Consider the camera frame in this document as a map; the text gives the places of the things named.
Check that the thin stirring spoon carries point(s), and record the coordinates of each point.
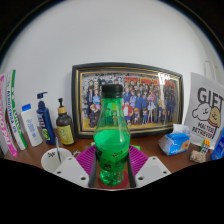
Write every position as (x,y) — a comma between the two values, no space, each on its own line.
(58,148)

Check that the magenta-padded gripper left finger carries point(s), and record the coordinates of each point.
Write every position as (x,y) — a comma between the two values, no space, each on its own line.
(68,170)

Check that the small patterned brown box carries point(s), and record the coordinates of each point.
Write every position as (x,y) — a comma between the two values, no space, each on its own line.
(198,156)

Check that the green plastic drink bottle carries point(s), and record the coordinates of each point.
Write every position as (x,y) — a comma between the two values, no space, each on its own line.
(112,143)

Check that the pink shuttlecock tube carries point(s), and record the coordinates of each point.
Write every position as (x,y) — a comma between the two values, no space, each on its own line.
(7,133)

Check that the white bottle with blue cap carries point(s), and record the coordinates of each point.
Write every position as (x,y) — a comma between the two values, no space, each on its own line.
(31,128)

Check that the dark blue pump bottle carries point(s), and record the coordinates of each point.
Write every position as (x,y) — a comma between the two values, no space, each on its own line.
(45,123)

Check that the blue tissue pack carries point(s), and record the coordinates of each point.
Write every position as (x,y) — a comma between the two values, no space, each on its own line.
(175,143)

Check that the blue box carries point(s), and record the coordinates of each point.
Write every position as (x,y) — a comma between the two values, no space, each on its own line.
(219,146)

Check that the white blue green shuttlecock tube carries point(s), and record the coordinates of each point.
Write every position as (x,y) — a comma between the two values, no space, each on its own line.
(15,113)

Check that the brown pump bottle yellow label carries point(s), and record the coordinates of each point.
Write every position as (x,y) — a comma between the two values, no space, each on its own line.
(65,130)

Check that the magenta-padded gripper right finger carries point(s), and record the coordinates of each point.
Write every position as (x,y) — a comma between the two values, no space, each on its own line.
(153,170)

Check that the framed cartoon group picture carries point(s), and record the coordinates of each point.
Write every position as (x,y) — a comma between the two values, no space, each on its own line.
(146,100)

